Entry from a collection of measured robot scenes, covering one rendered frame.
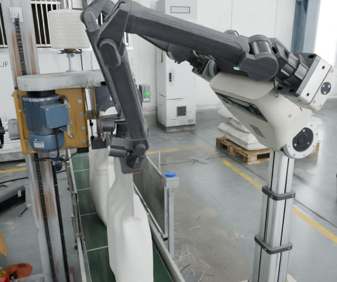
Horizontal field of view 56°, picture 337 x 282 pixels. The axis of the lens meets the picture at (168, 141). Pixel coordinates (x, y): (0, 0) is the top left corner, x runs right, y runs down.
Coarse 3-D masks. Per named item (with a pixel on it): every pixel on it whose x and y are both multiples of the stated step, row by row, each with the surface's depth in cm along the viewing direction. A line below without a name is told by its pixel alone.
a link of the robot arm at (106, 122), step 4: (120, 108) 134; (120, 112) 134; (100, 116) 137; (104, 116) 136; (108, 116) 136; (112, 116) 136; (116, 116) 136; (120, 116) 134; (100, 120) 135; (104, 120) 135; (108, 120) 136; (112, 120) 136; (100, 124) 136; (104, 124) 135; (108, 124) 136; (112, 124) 136; (100, 128) 137; (104, 128) 135; (108, 128) 136; (112, 128) 136
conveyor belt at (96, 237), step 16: (80, 160) 329; (80, 176) 290; (80, 192) 260; (80, 208) 236; (96, 224) 215; (96, 240) 198; (96, 256) 183; (96, 272) 171; (112, 272) 171; (160, 272) 170
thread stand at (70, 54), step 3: (63, 0) 146; (63, 3) 146; (57, 51) 162; (60, 51) 160; (63, 51) 160; (66, 51) 143; (69, 51) 141; (72, 51) 141; (75, 51) 142; (78, 51) 142; (81, 51) 142; (69, 54) 147; (72, 54) 139; (69, 57) 153; (72, 57) 142; (69, 60) 154; (69, 63) 154; (69, 66) 155; (69, 69) 155; (72, 69) 156
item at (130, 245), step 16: (128, 176) 134; (112, 192) 161; (128, 192) 138; (112, 208) 150; (128, 208) 138; (112, 224) 150; (128, 224) 138; (144, 224) 140; (112, 240) 152; (128, 240) 138; (144, 240) 141; (112, 256) 155; (128, 256) 140; (144, 256) 143; (128, 272) 143; (144, 272) 145
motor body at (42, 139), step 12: (24, 96) 140; (48, 96) 139; (36, 108) 137; (36, 120) 138; (36, 132) 140; (48, 132) 141; (60, 132) 145; (36, 144) 141; (48, 144) 142; (60, 144) 146
